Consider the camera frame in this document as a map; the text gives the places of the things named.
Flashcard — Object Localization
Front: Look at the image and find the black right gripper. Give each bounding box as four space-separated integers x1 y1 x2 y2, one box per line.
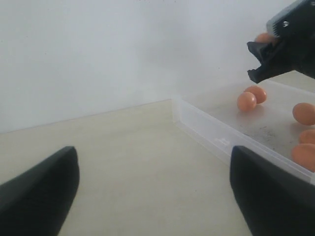
247 33 315 83

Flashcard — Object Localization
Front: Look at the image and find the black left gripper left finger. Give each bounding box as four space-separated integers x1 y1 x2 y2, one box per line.
0 147 79 236

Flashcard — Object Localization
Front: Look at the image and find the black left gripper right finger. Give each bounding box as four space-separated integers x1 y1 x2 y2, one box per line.
229 146 315 236

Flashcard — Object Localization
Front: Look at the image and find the brown egg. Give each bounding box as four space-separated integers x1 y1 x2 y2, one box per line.
244 86 267 104
292 103 315 126
255 32 278 45
298 129 315 144
291 144 315 173
237 92 256 112

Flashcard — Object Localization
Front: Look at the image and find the clear plastic box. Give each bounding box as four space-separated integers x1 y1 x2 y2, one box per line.
172 81 315 184

